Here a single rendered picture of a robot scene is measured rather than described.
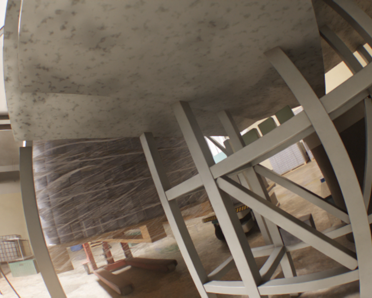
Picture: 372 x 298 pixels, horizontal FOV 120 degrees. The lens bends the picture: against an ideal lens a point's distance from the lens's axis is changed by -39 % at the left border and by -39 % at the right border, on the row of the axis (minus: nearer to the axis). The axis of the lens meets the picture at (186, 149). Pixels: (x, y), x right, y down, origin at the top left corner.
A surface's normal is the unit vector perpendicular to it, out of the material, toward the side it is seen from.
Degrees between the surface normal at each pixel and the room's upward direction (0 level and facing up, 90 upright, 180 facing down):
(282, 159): 91
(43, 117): 180
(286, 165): 90
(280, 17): 166
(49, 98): 180
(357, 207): 90
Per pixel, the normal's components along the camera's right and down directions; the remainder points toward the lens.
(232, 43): 0.21, 0.97
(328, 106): -0.70, 0.05
